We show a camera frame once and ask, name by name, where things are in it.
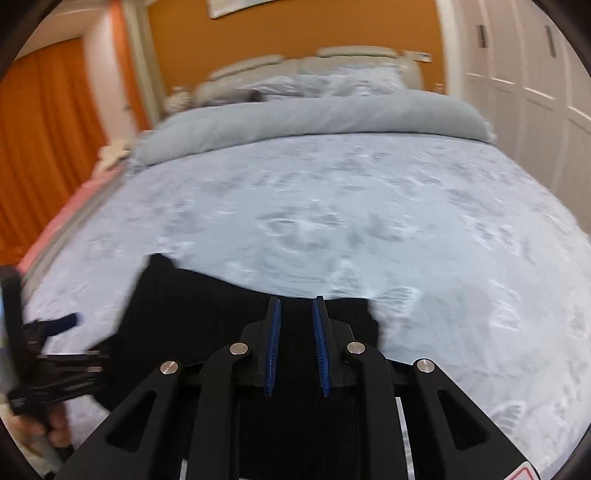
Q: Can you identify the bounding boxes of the person's left hand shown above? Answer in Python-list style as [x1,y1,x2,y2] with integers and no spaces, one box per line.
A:
[14,406,73,448]

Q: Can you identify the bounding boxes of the white bedside ornament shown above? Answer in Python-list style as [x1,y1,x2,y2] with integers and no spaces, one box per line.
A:
[164,88,192,114]

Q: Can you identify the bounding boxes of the butterfly print pillow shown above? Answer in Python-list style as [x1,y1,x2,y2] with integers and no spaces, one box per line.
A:
[295,65,404,99]
[245,76,305,99]

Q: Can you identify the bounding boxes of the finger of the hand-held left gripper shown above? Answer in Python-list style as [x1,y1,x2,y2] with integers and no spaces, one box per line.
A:
[37,336,115,371]
[21,313,80,346]

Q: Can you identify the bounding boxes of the black pants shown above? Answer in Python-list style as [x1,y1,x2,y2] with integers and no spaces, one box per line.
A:
[95,253,380,480]

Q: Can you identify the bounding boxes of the grey duvet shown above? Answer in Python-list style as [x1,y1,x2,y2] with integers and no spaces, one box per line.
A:
[134,90,497,169]

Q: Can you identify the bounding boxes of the orange curtain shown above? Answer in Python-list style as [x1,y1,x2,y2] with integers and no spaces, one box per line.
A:
[0,37,109,252]

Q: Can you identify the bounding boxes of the bed with butterfly sheet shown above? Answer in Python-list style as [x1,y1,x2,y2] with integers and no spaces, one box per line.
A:
[18,131,591,480]

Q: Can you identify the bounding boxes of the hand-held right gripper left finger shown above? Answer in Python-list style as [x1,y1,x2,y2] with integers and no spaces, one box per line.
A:
[55,296,282,480]

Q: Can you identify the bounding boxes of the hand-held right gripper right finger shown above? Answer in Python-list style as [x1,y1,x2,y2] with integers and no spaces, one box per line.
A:
[312,295,542,480]

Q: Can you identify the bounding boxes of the framed wall painting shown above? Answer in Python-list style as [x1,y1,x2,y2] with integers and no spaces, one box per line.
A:
[207,0,266,19]

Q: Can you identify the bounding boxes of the pink blanket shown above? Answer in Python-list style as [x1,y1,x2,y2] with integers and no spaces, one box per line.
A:
[16,161,122,273]

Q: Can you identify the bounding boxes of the white flower plush cushion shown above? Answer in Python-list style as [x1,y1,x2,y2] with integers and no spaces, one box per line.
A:
[99,141,131,165]

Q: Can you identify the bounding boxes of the white wardrobe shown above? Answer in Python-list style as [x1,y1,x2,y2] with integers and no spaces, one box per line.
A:
[455,0,591,185]

